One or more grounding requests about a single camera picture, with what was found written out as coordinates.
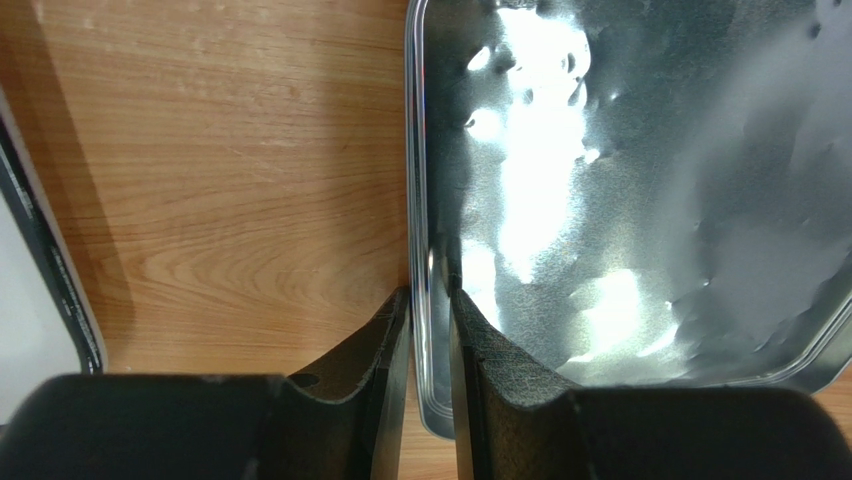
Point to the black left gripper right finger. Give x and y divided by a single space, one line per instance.
515 418

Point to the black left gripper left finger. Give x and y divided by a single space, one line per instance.
340 417

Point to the strawberry pattern rectangular tray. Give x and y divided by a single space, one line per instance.
48 328

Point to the silver square tin lid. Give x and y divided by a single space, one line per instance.
634 192

